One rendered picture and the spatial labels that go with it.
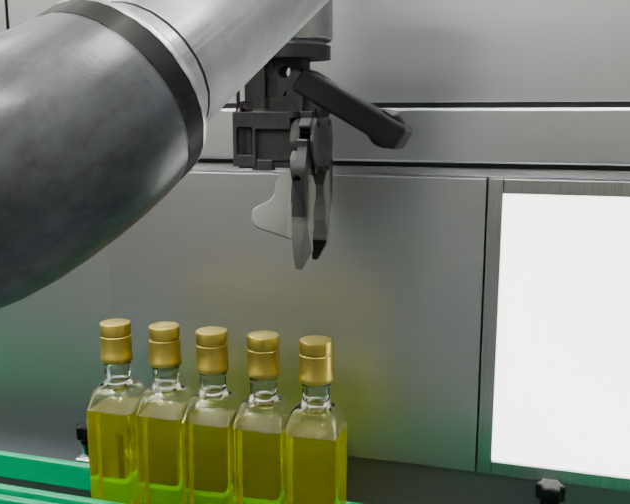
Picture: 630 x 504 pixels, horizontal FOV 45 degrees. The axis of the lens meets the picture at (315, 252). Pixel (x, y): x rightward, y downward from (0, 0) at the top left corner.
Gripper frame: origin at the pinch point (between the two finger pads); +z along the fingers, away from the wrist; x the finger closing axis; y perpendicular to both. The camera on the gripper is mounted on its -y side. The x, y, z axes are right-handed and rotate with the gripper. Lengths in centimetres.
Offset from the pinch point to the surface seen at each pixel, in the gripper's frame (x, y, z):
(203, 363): 1.4, 11.8, 12.2
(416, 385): -12.1, -8.8, 17.4
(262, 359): 1.4, 5.2, 11.2
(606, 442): -12.1, -29.8, 21.9
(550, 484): -5.2, -23.9, 24.3
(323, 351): 1.2, -1.2, 9.9
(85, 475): -3.8, 30.3, 29.8
